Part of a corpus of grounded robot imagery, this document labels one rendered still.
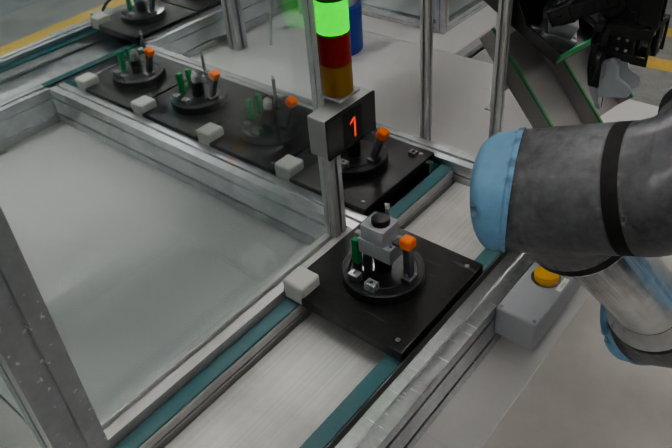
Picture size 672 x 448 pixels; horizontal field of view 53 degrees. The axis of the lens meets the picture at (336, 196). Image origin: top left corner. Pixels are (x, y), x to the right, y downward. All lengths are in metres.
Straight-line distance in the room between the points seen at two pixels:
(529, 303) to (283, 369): 0.40
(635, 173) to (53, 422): 0.44
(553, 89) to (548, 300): 0.51
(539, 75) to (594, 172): 0.90
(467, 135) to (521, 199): 1.12
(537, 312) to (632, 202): 0.57
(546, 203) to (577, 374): 0.62
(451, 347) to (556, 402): 0.19
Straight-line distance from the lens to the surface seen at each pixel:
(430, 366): 1.03
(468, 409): 1.12
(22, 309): 0.39
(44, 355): 0.42
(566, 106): 1.49
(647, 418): 1.16
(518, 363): 1.18
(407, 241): 1.05
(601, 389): 1.18
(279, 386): 1.08
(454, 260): 1.18
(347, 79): 1.05
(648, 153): 0.58
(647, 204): 0.57
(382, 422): 0.98
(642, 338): 0.95
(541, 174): 0.60
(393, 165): 1.41
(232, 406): 1.07
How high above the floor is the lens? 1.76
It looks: 36 degrees down
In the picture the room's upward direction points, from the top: 5 degrees counter-clockwise
